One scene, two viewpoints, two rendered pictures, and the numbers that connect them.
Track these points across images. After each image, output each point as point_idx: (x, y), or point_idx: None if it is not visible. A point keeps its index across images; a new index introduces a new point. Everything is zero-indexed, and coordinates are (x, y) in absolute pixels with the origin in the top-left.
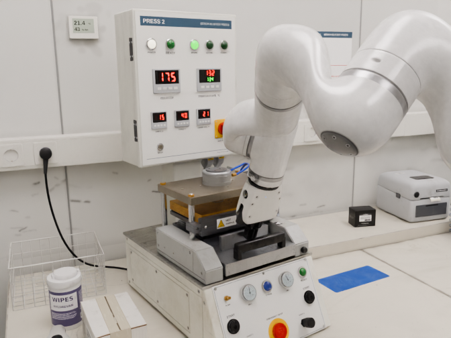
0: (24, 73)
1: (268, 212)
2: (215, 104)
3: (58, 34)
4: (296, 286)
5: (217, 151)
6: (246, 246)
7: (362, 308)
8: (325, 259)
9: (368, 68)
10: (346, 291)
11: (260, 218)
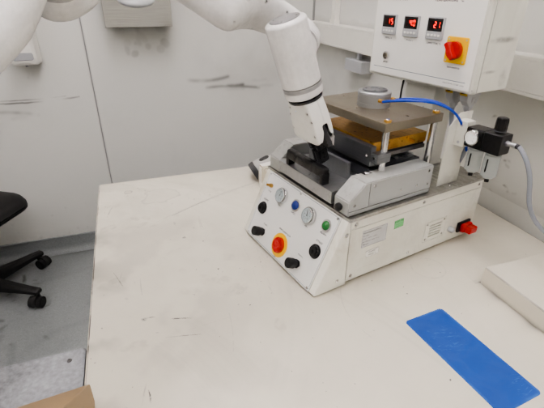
0: None
1: (306, 133)
2: (455, 14)
3: None
4: (313, 231)
5: (444, 80)
6: (291, 155)
7: (360, 337)
8: (537, 336)
9: None
10: (413, 333)
11: (302, 135)
